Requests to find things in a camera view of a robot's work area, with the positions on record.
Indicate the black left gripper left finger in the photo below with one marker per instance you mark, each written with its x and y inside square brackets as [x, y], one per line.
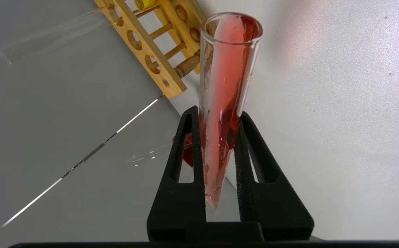
[171, 206]

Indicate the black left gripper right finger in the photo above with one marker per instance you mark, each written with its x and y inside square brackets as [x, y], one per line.
[282, 213]

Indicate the red pigment glass test tube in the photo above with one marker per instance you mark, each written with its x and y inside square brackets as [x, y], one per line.
[227, 86]

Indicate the empty glass test tube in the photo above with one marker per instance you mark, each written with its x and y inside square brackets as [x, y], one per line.
[144, 156]

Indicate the wooden test tube rack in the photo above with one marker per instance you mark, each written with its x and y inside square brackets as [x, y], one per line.
[161, 75]

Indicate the yellow pigment glass test tube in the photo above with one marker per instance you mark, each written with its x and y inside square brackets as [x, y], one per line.
[146, 3]

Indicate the dark red plastic cup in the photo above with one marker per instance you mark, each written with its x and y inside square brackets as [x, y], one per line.
[188, 153]

